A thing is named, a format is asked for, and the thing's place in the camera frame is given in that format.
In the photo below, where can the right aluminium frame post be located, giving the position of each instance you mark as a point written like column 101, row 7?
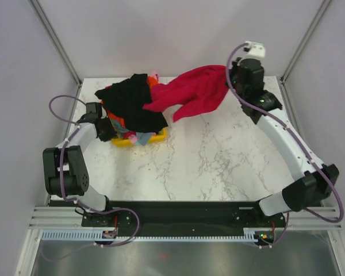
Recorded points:
column 306, row 38

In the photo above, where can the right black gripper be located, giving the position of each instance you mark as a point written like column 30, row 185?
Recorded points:
column 234, row 66

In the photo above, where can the yellow plastic basket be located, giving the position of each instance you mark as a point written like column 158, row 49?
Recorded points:
column 158, row 138

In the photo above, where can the aluminium rail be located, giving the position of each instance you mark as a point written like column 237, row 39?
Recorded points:
column 305, row 221
column 55, row 218

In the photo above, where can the left aluminium frame post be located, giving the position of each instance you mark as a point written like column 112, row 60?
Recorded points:
column 54, row 38

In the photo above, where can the grey blue garment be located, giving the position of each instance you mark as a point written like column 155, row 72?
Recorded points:
column 126, row 138

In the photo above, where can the white slotted cable duct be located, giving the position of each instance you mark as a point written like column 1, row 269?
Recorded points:
column 97, row 235

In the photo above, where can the crimson red t shirt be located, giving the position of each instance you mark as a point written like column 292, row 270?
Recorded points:
column 197, row 91

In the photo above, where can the black t shirt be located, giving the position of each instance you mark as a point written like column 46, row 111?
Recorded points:
column 135, row 103

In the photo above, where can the right aluminium rail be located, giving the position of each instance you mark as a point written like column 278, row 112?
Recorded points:
column 305, row 221

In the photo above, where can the left aluminium rail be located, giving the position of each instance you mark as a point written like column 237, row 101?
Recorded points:
column 55, row 218

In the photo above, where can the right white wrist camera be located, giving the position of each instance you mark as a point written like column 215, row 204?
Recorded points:
column 254, row 50

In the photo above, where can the aluminium frame post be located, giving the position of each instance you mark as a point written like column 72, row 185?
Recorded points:
column 54, row 38
column 306, row 38

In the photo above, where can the orange t shirt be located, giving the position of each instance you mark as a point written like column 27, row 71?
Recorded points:
column 115, row 116

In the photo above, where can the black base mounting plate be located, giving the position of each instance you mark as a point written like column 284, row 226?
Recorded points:
column 183, row 218

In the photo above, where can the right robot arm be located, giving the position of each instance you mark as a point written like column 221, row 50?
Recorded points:
column 313, row 180

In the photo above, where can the pink garment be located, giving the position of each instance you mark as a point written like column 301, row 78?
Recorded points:
column 154, row 75

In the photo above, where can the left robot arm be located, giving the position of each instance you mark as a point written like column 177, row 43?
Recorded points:
column 65, row 170

